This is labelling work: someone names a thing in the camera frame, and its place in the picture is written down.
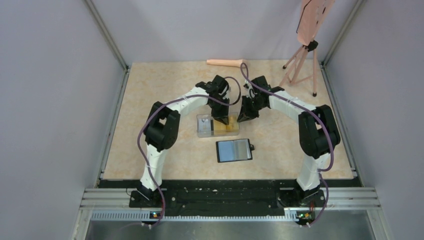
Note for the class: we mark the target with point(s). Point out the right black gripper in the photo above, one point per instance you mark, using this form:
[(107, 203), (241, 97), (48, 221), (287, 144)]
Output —
[(245, 114)]

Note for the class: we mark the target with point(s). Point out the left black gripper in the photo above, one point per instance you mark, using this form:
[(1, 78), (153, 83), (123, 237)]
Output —
[(224, 114)]

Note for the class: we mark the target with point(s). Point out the gold credit card stack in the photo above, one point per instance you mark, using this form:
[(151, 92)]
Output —
[(221, 129)]

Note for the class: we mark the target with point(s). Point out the clear plastic card box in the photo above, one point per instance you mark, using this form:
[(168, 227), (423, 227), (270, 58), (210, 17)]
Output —
[(232, 117)]

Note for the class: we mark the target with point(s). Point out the black card holder wallet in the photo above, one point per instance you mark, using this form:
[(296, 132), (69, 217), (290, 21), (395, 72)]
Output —
[(236, 150)]

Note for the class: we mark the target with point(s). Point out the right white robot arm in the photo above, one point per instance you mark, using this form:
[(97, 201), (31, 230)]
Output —
[(318, 132)]

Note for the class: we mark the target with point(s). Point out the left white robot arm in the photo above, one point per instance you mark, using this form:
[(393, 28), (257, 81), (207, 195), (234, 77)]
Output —
[(162, 126)]

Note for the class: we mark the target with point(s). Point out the silver credit card stack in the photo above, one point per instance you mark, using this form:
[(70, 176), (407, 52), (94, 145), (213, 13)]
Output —
[(204, 125)]

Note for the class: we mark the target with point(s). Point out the pink microphone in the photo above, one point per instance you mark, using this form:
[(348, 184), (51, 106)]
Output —
[(226, 62)]

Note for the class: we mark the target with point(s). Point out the pink tripod stand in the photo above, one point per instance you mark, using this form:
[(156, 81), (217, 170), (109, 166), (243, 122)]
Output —
[(295, 64)]

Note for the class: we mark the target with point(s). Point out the pink board on tripod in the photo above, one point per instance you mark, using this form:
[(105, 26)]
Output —
[(312, 14)]

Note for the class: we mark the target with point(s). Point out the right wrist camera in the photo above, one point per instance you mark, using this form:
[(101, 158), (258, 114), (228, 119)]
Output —
[(250, 91)]

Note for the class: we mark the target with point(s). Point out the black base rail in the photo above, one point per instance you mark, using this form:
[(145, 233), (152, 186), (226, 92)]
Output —
[(229, 198)]

